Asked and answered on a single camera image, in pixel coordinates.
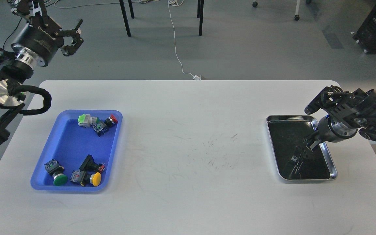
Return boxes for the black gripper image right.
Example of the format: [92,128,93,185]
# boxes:
[303,116,358,152]

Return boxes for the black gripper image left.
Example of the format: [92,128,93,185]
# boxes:
[11,0,83,67]

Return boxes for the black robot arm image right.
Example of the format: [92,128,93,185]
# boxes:
[303,86,376,151]

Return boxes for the silver metal tray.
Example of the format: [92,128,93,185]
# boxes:
[266,115,337,183]

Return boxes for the blue plastic tray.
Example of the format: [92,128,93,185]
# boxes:
[30,110,123,192]

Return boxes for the black table legs left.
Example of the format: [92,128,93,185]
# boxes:
[119,0,135,37]

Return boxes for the black table legs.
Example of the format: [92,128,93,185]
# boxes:
[197,0,204,36]
[119,0,135,37]

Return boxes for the white chair leg with caster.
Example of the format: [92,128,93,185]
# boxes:
[294,0,312,21]

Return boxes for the black table legs right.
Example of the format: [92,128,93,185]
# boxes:
[197,0,204,36]

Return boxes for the black cable on floor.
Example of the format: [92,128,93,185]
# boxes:
[0,0,55,56]

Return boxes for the light green switch block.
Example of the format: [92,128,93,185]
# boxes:
[77,114,100,128]

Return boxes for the red push button switch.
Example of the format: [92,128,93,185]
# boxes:
[91,114,118,136]

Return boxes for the white cable on floor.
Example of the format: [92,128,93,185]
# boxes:
[44,0,201,81]

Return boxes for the green push button switch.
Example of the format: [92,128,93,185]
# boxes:
[44,159,68,186]

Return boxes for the black selector switch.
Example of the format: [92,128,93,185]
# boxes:
[79,154,105,173]

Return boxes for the yellow push button switch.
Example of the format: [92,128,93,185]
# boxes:
[69,170,102,186]

